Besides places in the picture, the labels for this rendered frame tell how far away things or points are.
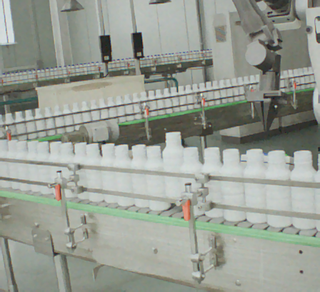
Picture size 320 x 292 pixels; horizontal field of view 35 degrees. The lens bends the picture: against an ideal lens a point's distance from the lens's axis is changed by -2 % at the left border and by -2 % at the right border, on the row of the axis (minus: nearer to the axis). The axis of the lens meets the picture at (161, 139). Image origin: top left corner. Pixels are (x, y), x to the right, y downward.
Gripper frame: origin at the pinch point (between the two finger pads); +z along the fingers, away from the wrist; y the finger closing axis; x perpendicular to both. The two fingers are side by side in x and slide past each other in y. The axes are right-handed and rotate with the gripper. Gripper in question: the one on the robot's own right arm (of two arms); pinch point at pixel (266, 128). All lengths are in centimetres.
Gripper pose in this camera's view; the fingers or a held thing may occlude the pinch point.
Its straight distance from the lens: 137.3
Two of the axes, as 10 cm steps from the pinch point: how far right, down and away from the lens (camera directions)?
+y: 7.7, 0.1, -6.4
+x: 6.3, 1.4, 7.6
